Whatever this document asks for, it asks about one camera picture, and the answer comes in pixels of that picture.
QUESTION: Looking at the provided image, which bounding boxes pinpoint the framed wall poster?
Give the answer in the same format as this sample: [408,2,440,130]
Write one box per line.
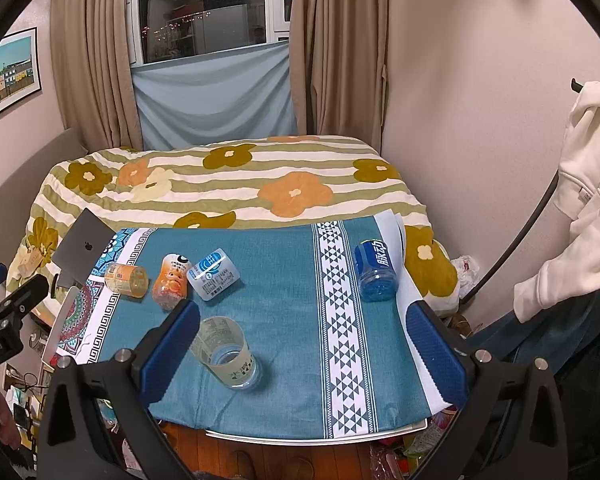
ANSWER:
[0,26,43,128]

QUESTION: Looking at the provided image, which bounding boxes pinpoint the teal patterned tablecloth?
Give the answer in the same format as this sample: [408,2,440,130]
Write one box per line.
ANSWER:
[55,211,453,441]

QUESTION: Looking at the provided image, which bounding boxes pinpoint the small orange bottle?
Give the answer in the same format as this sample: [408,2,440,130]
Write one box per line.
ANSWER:
[152,253,192,312]

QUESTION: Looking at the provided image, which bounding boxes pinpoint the grey laptop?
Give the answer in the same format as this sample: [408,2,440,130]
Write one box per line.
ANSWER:
[52,207,118,291]

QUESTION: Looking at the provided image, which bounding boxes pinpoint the blue jeans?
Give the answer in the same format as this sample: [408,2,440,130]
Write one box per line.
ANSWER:
[465,290,600,376]

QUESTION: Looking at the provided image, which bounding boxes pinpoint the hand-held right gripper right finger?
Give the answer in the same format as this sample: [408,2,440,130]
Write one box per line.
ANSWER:
[405,300,570,480]

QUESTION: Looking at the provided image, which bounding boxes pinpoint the blue drink bottle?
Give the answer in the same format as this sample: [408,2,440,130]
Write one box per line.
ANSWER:
[354,238,400,303]

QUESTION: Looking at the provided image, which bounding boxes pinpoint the small yellow bottle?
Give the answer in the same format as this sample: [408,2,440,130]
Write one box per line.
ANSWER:
[104,262,149,301]

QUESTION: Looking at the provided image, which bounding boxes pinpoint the striped flower blanket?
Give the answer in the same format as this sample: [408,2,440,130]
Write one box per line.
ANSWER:
[5,134,461,318]

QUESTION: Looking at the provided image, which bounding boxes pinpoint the window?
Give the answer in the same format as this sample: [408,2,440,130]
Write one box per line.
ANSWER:
[139,0,298,67]

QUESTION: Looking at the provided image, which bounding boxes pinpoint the pile of colourful packets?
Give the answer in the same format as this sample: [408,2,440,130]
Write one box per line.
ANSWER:
[370,402,463,480]

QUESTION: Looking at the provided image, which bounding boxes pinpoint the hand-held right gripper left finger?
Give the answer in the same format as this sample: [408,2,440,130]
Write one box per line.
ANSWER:
[37,300,203,480]

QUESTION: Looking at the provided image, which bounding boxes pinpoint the white blue-label bottle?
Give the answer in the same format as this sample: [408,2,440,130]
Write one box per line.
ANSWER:
[186,247,240,302]

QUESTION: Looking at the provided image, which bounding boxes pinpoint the clear plastic bag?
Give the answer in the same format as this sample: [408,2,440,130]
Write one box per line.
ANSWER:
[450,255,482,293]

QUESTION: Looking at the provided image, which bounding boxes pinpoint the person's left hand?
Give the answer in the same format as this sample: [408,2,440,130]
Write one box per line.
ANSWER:
[0,394,22,452]

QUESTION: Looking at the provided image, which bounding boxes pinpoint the light blue window cloth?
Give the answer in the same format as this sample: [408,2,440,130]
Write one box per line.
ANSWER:
[130,40,301,151]

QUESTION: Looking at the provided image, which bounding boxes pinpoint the white hoodie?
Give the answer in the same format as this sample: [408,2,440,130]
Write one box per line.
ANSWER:
[512,80,600,325]

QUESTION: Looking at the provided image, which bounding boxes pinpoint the black clothes rack pole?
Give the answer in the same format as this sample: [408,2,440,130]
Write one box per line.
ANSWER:
[472,77,588,306]

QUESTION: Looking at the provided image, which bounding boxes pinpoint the beige curtain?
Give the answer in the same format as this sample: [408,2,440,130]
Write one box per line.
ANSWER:
[49,0,146,153]
[289,0,392,158]

